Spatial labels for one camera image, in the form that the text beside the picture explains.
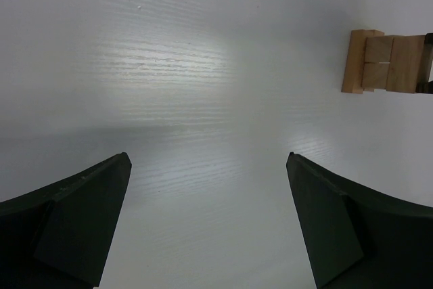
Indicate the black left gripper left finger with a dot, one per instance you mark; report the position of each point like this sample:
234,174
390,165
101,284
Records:
59,235

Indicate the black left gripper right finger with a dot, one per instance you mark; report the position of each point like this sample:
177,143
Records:
357,237

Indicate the long wood block printed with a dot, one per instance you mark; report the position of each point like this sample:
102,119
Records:
353,72

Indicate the light wood cube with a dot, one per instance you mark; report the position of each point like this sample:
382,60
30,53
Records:
378,49
375,75

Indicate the long wood block plain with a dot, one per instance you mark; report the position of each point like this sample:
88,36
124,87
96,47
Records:
373,33

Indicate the wide light wood block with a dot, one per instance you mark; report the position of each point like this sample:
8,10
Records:
405,61

